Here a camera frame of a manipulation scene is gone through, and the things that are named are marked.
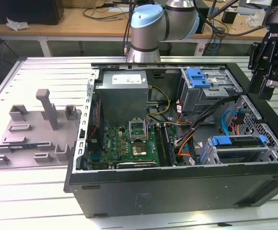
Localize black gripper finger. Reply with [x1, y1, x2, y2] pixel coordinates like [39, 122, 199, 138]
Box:
[258, 45, 278, 101]
[247, 42, 265, 94]

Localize orange red power wire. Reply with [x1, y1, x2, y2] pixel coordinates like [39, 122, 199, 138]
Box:
[231, 111, 245, 136]

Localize hard disk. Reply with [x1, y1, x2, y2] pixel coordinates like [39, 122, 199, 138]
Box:
[200, 134, 267, 166]

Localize metal disk bay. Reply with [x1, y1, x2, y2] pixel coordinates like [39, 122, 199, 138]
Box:
[200, 134, 278, 166]

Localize clear plastic bag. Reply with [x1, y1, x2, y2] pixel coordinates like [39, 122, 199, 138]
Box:
[245, 11, 267, 27]

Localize pale grey flat box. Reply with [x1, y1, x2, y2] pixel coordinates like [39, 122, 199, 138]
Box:
[238, 0, 265, 16]

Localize small black box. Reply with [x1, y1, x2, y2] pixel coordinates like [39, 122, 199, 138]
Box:
[221, 8, 238, 24]

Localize metal drive cage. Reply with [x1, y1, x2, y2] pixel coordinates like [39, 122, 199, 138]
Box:
[179, 68, 244, 118]

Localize blue plastic drive latch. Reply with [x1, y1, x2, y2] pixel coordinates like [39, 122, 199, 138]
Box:
[187, 68, 212, 88]

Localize white labelled box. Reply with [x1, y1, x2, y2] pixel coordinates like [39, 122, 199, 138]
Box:
[196, 43, 207, 56]

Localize black desktop computer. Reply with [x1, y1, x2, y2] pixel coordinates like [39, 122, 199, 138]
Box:
[199, 7, 210, 34]

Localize black waste bin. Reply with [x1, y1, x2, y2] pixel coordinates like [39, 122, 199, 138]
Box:
[159, 42, 173, 57]

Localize metal socket cover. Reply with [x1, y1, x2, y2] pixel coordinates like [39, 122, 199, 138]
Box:
[128, 118, 148, 142]

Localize black open PC case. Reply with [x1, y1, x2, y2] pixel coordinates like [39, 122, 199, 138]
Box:
[64, 61, 278, 219]

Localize CPU socket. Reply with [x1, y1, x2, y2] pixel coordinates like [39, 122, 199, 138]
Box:
[131, 142, 147, 157]

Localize grey power supply unit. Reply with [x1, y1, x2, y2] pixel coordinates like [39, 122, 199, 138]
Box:
[94, 70, 149, 127]

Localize black graphics card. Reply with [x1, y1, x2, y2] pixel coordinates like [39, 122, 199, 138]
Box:
[116, 161, 158, 170]

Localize green motherboard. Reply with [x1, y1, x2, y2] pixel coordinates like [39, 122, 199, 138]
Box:
[87, 124, 178, 170]

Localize wooden desk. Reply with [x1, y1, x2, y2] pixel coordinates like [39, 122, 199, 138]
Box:
[0, 4, 278, 58]

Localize grey plastic parts rack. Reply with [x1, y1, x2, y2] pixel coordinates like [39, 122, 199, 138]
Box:
[0, 89, 83, 170]

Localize dark RAM stick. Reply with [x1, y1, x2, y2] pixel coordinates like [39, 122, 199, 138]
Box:
[9, 143, 38, 149]

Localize large black box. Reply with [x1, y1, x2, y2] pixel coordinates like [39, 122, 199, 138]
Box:
[0, 0, 65, 25]

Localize crumpled white paper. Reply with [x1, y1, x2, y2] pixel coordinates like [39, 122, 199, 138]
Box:
[6, 16, 31, 31]

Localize blue data wire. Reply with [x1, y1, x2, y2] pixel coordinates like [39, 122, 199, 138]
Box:
[221, 108, 245, 136]

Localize black cable bundle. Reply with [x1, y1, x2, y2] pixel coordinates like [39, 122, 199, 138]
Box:
[177, 94, 244, 166]

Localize black camera cable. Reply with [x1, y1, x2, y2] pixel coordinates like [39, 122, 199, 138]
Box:
[193, 0, 268, 36]

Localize yellow black power wires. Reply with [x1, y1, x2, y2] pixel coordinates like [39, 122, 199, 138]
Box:
[146, 85, 171, 118]

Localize orange data wire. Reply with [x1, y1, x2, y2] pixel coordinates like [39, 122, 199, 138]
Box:
[177, 141, 192, 158]

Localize locking lever wire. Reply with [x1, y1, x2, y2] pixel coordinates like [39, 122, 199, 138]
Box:
[145, 117, 151, 142]

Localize black cable with metal plug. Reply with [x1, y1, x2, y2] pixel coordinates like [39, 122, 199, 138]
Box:
[122, 0, 136, 57]

